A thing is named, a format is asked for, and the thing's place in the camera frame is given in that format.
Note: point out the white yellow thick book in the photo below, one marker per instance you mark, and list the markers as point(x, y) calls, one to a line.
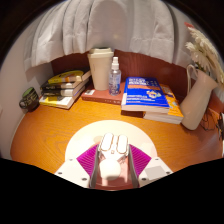
point(58, 101)

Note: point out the cream tumbler with lid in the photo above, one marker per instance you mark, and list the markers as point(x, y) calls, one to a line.
point(100, 70)

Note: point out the white computer mouse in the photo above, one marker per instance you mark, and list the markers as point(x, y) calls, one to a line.
point(113, 146)

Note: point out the clear spray bottle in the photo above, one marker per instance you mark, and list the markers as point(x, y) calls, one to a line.
point(114, 81)

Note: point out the black yellow spine book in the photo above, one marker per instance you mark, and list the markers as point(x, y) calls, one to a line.
point(58, 92)

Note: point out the blue cover book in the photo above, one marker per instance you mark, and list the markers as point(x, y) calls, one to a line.
point(143, 93)

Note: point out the dark green mug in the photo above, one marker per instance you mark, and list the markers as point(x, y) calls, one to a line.
point(30, 100)

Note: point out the white curtain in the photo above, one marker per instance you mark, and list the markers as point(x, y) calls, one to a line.
point(100, 26)

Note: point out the reddish brown book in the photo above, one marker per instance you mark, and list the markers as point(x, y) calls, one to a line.
point(98, 97)

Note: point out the white ceramic jug vase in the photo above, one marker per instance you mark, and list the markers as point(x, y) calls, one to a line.
point(196, 103)

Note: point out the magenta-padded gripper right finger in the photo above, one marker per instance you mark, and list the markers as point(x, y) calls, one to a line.
point(153, 171)

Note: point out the white pink cartoon mouse pad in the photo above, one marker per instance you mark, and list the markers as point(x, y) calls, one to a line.
point(113, 126)

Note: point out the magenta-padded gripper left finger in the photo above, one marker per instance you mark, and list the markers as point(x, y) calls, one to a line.
point(71, 171)

